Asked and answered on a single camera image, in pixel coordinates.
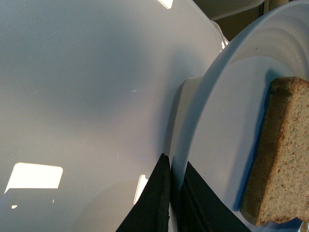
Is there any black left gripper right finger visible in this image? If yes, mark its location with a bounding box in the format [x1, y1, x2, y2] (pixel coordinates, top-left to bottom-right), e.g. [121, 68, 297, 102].
[178, 162, 250, 232]

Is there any white round plate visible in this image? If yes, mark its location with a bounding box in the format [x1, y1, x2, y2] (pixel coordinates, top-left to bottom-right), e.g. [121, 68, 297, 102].
[170, 0, 309, 218]

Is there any slice of brown bread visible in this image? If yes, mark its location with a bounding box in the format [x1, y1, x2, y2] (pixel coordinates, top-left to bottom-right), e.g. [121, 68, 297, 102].
[240, 76, 309, 226]

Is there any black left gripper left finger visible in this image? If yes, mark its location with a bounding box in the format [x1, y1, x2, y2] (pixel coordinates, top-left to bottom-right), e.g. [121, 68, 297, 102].
[117, 154, 171, 232]

